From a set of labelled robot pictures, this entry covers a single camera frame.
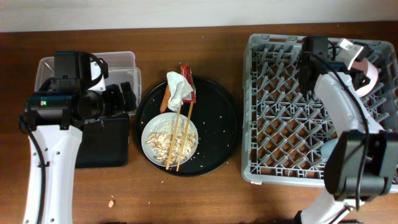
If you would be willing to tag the red snack wrapper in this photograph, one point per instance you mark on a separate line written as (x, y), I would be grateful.
(186, 72)

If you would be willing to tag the crumpled white napkin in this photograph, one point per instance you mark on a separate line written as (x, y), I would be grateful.
(179, 88)

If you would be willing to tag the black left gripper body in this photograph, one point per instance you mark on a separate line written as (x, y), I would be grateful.
(112, 101)

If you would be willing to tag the light blue cup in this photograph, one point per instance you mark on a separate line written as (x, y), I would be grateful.
(328, 148)

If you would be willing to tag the grey dishwasher rack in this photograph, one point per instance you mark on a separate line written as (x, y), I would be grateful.
(283, 129)

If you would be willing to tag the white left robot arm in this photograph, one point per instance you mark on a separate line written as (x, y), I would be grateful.
(76, 127)

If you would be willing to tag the orange carrot stick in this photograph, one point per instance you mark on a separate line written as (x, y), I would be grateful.
(165, 100)

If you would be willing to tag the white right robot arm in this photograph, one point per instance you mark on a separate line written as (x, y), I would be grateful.
(360, 166)

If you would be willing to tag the black rectangular tray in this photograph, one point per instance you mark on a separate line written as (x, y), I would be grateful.
(104, 143)

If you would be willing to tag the grey plate with rice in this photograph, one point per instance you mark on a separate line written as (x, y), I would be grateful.
(156, 138)

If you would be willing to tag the small peanut on table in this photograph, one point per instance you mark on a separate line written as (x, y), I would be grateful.
(111, 204)

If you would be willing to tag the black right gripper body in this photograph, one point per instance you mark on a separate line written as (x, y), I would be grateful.
(356, 77)

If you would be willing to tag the clear plastic bin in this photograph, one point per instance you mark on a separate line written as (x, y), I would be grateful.
(121, 68)

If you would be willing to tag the round black serving tray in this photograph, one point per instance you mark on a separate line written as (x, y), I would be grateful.
(216, 116)

